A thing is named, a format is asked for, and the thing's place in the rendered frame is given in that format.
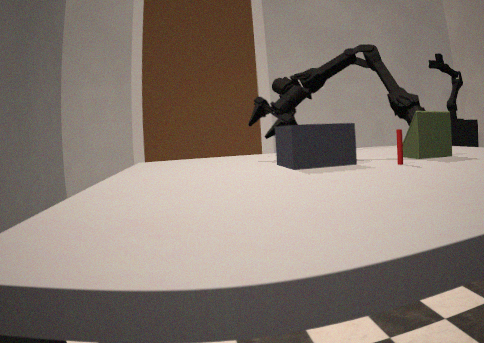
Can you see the red peg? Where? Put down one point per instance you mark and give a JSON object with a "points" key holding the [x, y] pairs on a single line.
{"points": [[399, 147]]}

